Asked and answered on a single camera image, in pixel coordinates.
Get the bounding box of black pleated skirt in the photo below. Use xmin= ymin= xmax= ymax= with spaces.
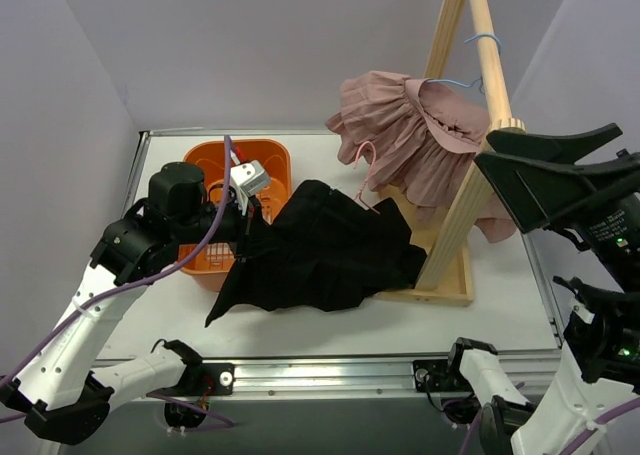
xmin=206 ymin=180 xmax=427 ymax=323

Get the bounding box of pink wire hanger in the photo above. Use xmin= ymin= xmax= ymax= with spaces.
xmin=353 ymin=141 xmax=379 ymax=214

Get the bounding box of pink ruffled skirt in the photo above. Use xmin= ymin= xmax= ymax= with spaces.
xmin=326 ymin=71 xmax=490 ymax=222

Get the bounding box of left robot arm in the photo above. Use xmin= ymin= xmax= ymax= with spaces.
xmin=1 ymin=161 xmax=270 ymax=445

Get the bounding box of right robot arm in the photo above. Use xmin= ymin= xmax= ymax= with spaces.
xmin=413 ymin=124 xmax=639 ymax=454

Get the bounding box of orange plastic basket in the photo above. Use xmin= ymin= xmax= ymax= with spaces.
xmin=178 ymin=138 xmax=293 ymax=293

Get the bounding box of wooden clothes rack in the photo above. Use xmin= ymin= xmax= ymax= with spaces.
xmin=375 ymin=0 xmax=526 ymax=306

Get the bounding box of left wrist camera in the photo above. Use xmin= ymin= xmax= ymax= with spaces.
xmin=230 ymin=160 xmax=271 ymax=215

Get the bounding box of blue wire hanger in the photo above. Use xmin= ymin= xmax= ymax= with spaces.
xmin=424 ymin=33 xmax=503 ymax=96

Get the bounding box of aluminium mounting rail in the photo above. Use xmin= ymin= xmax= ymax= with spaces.
xmin=84 ymin=130 xmax=566 ymax=404

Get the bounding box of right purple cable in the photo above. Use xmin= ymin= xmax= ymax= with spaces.
xmin=457 ymin=382 xmax=640 ymax=455

